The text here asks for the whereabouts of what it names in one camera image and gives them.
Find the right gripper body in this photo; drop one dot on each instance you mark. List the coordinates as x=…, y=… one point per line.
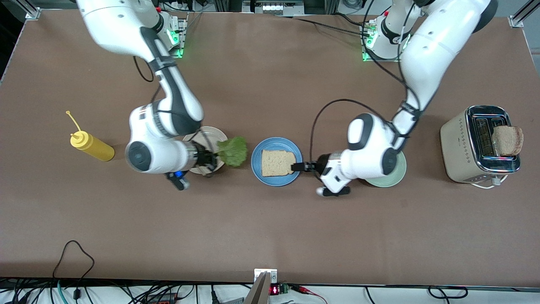
x=205, y=158

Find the green lettuce leaf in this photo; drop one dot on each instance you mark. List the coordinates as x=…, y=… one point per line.
x=234, y=152

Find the toasted bread slice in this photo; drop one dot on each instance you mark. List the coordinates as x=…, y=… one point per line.
x=508, y=141
x=276, y=162

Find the yellow mustard squeeze bottle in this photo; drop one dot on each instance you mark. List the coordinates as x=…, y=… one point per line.
x=95, y=147

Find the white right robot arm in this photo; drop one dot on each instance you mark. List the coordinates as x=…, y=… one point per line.
x=122, y=25

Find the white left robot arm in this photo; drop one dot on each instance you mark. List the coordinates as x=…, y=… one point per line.
x=438, y=50

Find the beige round plate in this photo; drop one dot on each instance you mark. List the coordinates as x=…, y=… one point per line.
x=219, y=136

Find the blue round plate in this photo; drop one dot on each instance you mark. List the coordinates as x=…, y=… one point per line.
x=276, y=142

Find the pale green round plate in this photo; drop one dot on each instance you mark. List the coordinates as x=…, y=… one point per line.
x=398, y=175

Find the small red display board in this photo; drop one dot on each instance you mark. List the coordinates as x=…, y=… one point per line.
x=276, y=290

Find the cream and chrome toaster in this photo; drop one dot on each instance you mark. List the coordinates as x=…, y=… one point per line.
x=460, y=147

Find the red and black connector box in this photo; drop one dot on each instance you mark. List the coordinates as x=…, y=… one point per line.
x=162, y=299

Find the lit electronics box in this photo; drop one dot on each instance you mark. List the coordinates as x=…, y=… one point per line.
x=274, y=7

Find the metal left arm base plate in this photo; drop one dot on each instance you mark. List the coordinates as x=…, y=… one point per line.
x=379, y=59

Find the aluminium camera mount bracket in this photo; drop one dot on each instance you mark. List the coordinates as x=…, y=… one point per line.
x=263, y=291

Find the aluminium frame corner profile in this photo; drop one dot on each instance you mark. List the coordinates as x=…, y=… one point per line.
x=31, y=10
x=521, y=14

